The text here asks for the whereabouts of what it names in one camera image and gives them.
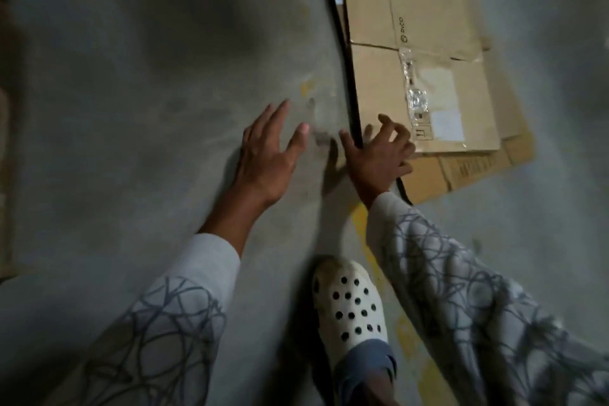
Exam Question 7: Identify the person's right hand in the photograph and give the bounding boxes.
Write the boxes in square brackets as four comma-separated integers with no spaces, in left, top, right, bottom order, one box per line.
[339,114,417,210]

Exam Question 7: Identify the person's left hand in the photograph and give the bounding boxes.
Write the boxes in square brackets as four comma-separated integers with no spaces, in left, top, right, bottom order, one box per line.
[226,99,312,210]

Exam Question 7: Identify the brown cardboard sheet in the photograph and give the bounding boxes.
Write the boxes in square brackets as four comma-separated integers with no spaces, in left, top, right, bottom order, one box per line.
[318,0,537,206]

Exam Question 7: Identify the person's right forearm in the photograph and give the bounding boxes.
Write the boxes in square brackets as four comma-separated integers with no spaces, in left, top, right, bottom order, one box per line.
[365,190,609,406]

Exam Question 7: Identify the person's left forearm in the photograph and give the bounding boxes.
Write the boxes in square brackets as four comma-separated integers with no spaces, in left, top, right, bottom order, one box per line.
[43,182,272,406]

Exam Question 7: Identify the person's right white clog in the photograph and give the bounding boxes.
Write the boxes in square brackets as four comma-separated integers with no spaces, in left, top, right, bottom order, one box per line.
[312,258,391,369]

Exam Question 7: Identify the person's blue trousers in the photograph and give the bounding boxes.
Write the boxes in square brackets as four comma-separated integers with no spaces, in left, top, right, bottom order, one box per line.
[331,339,401,406]

